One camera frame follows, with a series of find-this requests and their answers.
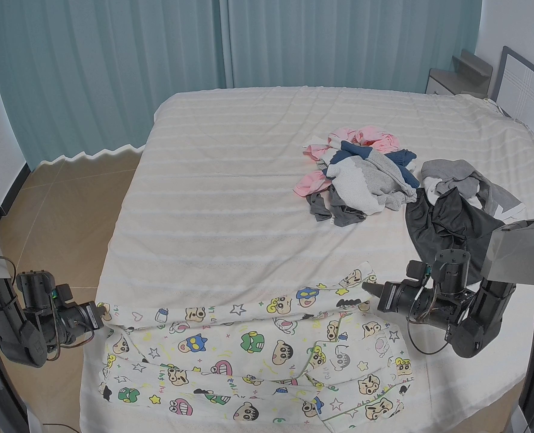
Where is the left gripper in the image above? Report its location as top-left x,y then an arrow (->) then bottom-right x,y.
67,301 -> 107,333

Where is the bed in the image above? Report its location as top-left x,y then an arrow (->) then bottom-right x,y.
78,45 -> 534,433

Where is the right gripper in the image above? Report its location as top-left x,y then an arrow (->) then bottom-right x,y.
377,280 -> 431,315

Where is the blue-green curtain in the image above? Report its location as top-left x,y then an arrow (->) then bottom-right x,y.
217,0 -> 484,94
0,0 -> 228,171

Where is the black garment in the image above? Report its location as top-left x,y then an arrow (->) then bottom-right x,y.
404,187 -> 507,284

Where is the white printed pyjama top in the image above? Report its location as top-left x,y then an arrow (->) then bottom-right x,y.
97,262 -> 417,433

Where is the pile of clothes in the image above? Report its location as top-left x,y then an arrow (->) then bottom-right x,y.
293,125 -> 419,228

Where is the grey garment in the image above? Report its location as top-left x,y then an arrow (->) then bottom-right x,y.
418,158 -> 527,223

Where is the grey bedside table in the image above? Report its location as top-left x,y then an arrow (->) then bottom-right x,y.
426,49 -> 493,99

